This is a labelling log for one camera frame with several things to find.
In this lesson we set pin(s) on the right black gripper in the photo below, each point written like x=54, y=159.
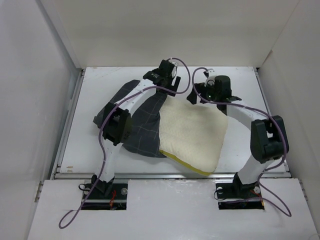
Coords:
x=202, y=88

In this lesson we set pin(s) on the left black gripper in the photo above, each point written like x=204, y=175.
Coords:
x=172, y=87

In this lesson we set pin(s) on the cream yellow pillow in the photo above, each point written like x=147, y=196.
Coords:
x=192, y=135

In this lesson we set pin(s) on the dark grey checked pillowcase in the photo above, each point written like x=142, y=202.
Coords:
x=145, y=138

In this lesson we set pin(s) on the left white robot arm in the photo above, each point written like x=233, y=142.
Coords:
x=115, y=120

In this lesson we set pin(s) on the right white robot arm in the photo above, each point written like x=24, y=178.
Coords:
x=268, y=138

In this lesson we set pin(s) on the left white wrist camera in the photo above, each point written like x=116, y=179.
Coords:
x=175, y=67

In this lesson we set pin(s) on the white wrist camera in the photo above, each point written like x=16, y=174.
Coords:
x=210, y=77
x=175, y=67

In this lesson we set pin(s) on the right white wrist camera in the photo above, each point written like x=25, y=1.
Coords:
x=210, y=77

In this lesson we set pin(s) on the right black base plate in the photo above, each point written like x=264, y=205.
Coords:
x=231, y=198

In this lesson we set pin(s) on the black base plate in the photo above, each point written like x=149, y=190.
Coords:
x=116, y=200
x=231, y=198

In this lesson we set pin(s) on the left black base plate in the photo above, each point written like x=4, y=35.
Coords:
x=116, y=200

